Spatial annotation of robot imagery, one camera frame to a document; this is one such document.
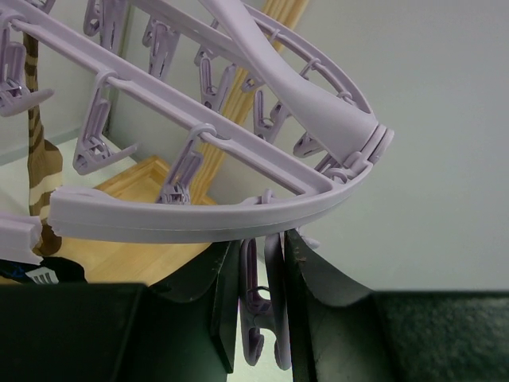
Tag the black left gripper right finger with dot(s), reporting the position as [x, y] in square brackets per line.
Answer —
[341, 330]

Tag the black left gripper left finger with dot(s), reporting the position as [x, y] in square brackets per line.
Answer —
[181, 328]

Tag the wooden hanger rack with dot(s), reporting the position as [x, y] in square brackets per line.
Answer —
[90, 214]

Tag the black blue sock right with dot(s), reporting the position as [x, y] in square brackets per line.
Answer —
[51, 270]

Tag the brown striped sock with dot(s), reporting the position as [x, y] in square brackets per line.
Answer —
[45, 171]

